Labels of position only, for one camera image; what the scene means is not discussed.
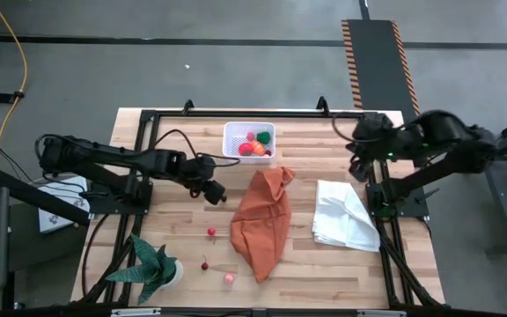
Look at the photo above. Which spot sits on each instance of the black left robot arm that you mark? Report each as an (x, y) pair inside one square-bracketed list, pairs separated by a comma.
[(104, 154)]

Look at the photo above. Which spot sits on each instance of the black mat with striped edges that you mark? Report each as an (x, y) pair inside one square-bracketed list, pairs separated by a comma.
[(379, 88)]

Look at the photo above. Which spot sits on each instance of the green plant in white pot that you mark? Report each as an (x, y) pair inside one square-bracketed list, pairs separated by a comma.
[(152, 268)]

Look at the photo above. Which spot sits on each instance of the pink toy peach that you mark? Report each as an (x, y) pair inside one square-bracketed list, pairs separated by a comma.
[(229, 278), (250, 136)]

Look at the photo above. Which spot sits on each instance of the bright red toy cherry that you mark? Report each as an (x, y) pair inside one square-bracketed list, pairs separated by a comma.
[(211, 231)]

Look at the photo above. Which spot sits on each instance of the black aluminium table frame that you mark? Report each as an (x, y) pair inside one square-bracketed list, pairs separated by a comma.
[(258, 114)]

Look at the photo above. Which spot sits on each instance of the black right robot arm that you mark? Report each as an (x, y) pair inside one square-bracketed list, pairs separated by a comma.
[(447, 132)]

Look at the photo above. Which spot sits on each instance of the white printed box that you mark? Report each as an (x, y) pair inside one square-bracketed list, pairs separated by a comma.
[(60, 211)]

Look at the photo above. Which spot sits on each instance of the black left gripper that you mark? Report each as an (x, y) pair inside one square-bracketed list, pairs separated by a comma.
[(198, 171)]

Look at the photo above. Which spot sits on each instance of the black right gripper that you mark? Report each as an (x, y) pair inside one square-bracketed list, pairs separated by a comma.
[(374, 134)]

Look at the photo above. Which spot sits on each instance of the orange cloth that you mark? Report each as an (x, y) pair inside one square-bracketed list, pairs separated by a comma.
[(262, 220)]

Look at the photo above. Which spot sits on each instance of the white plastic basket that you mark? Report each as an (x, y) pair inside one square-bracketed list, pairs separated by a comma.
[(233, 132)]

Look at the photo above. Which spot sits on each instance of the orange toy carrot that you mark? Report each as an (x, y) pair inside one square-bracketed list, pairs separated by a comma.
[(258, 147)]

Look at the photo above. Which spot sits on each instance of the green toy bell pepper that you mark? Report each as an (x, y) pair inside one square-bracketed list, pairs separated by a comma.
[(263, 137)]

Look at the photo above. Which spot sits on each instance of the black diagonal support beam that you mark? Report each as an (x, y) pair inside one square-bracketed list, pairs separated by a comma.
[(38, 196)]

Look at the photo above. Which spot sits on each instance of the white cloth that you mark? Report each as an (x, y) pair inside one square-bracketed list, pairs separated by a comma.
[(343, 216)]

